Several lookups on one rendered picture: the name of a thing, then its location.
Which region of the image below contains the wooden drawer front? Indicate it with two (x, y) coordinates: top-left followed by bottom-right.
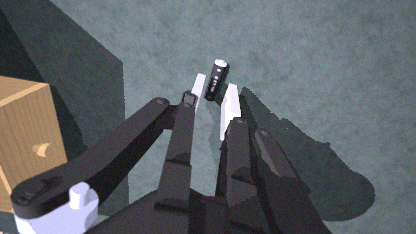
(0, 76), (67, 213)

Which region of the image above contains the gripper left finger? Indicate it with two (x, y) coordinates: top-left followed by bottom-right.
(10, 73), (206, 234)

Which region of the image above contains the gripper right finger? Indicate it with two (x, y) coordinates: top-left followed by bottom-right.
(215, 83), (332, 234)

